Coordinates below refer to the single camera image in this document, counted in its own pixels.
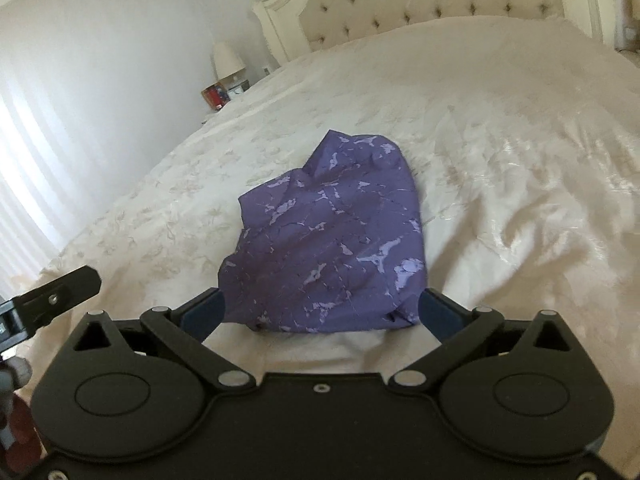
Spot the bed with cream bedspread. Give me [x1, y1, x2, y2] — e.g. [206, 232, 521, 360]
[20, 15, 640, 461]

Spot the white window blind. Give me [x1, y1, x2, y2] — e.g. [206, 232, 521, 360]
[0, 80, 106, 291]

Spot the white table lamp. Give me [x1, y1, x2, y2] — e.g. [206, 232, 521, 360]
[212, 40, 247, 81]

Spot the dark red cloth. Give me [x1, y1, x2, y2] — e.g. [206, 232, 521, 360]
[10, 392, 41, 463]

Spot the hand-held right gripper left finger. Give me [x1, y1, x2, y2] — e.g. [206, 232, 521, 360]
[69, 287, 256, 392]

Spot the person's left hand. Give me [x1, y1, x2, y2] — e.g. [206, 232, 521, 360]
[0, 357, 34, 443]

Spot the white nightstand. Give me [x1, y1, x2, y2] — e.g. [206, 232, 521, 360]
[199, 105, 236, 127]

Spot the red picture box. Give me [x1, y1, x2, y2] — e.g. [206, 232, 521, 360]
[201, 84, 230, 112]

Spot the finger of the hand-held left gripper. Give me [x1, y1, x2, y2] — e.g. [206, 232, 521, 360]
[15, 266, 104, 332]

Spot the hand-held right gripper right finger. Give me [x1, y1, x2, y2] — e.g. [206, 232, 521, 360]
[387, 287, 574, 391]

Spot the purple patterned hooded jacket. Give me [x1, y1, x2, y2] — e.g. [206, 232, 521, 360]
[218, 130, 429, 334]

